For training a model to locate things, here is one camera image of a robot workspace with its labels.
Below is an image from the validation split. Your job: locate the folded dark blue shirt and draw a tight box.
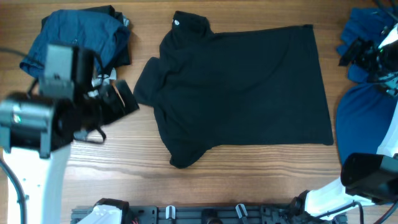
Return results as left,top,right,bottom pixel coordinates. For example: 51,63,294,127
19,9,131,78

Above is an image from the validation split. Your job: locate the black t-shirt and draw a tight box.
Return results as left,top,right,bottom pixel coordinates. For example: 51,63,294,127
133,11,334,169

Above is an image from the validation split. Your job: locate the black cable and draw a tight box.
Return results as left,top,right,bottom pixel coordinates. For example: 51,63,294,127
0,46,35,224
371,0,398,24

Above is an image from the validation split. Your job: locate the blue t-shirt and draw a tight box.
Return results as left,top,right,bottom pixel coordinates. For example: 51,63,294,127
335,8,397,164

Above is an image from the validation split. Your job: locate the left white rail clip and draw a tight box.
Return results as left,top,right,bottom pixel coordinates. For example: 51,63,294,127
165,205,176,220

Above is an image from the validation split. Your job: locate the left black cable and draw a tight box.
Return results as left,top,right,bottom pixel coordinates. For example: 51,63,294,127
0,46,35,224

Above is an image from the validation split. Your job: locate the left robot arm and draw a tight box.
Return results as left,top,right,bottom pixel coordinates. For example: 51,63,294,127
1,44,138,223

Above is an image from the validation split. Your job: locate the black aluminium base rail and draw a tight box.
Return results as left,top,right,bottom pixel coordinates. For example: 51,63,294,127
70,203,348,224

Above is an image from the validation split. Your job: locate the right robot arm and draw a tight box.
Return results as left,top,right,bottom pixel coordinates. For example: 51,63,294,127
289,27,397,223

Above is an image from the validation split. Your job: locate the right white rail clip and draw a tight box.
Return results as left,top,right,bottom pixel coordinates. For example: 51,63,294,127
235,203,248,219

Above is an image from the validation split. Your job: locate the right black cable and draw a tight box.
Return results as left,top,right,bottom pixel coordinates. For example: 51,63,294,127
371,0,398,24

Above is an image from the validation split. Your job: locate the white rail clip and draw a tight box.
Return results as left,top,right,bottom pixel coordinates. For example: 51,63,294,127
235,203,248,219
165,205,176,220

